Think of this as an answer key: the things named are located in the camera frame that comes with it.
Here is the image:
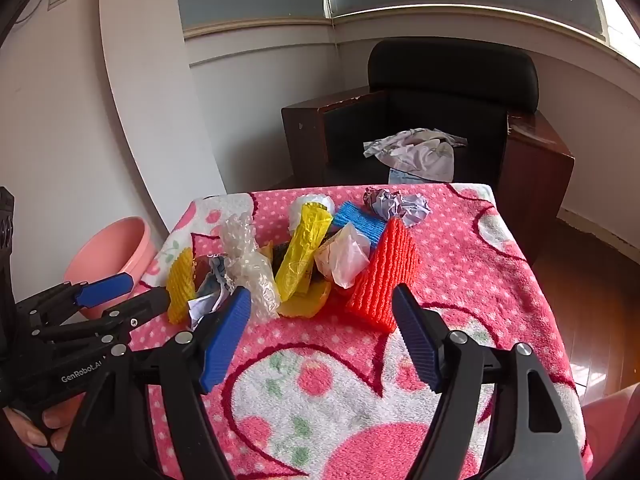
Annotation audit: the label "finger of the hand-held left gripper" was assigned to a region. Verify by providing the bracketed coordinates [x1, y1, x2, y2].
[15, 272, 135, 329]
[31, 286, 173, 349]

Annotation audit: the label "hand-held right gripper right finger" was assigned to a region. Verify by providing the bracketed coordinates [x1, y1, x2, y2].
[391, 283, 587, 480]

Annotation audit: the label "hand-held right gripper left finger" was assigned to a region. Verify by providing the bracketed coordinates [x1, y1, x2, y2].
[57, 286, 252, 480]

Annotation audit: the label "pink plastic basin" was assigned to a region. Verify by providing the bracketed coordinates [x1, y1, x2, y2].
[62, 216, 152, 320]

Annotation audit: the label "yellow foam net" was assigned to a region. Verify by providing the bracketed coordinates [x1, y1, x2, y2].
[166, 247, 198, 325]

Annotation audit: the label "black foam net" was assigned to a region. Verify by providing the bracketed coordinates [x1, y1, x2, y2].
[261, 232, 341, 283]

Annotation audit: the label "blue foam net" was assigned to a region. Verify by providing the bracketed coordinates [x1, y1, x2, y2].
[332, 201, 388, 251]

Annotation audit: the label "person's left hand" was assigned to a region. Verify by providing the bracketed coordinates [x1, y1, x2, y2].
[2, 401, 77, 452]

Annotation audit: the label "crumpled white paper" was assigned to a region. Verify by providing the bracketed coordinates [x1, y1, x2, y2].
[187, 255, 236, 331]

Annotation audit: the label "orange foam net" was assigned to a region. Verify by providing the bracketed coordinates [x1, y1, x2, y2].
[345, 217, 422, 333]

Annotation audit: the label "clear bubble wrap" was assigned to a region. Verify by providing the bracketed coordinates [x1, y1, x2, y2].
[220, 212, 282, 321]

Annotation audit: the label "clear plastic bag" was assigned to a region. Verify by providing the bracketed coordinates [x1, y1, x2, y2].
[314, 222, 373, 291]

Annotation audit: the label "pink printed blanket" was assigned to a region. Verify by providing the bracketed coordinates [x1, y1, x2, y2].
[142, 182, 596, 480]

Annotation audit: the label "yellow plastic bag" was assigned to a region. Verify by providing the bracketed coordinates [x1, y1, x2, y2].
[274, 202, 333, 318]

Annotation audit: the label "crumpled silver foil paper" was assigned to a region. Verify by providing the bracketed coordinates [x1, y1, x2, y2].
[363, 186, 432, 231]

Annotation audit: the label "white crumpled plastic bag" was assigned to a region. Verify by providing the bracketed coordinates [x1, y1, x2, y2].
[289, 194, 336, 233]

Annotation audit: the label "pale crumpled garment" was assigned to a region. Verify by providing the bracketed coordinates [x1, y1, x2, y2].
[362, 129, 468, 183]

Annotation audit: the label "pink cloth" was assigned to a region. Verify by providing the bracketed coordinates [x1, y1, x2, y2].
[582, 382, 640, 480]

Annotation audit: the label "black armchair with wooden arms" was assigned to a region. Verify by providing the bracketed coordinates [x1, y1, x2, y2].
[281, 37, 576, 266]

